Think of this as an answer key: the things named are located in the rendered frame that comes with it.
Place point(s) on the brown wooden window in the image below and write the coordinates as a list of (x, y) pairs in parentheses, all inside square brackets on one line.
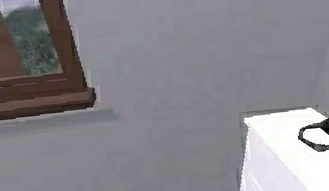
[(64, 53)]

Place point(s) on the white cabinet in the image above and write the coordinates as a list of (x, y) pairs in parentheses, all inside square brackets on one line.
[(279, 159)]

